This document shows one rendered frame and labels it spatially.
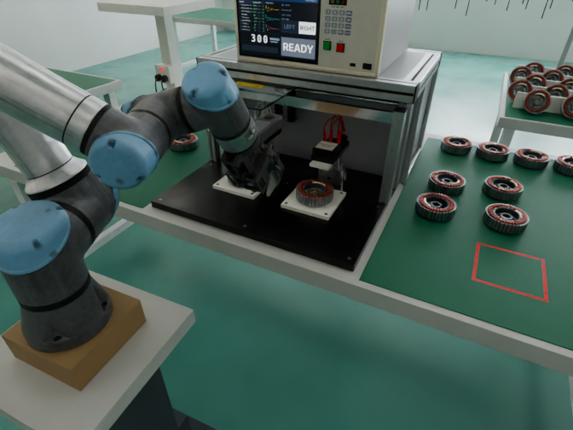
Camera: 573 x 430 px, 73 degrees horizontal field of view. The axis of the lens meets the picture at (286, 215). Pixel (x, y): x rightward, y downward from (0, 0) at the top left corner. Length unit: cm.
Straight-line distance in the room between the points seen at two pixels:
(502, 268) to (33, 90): 101
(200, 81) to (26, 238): 35
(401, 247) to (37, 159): 83
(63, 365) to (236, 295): 124
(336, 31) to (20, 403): 105
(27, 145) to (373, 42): 80
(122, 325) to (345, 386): 103
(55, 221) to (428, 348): 152
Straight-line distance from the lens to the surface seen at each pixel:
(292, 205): 112
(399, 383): 170
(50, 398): 85
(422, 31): 748
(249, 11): 123
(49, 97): 57
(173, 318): 88
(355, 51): 111
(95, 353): 82
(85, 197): 80
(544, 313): 102
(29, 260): 70
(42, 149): 78
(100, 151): 53
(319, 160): 114
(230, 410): 160
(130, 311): 84
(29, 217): 74
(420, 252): 106
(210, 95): 59
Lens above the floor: 140
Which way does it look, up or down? 35 degrees down
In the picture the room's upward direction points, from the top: straight up
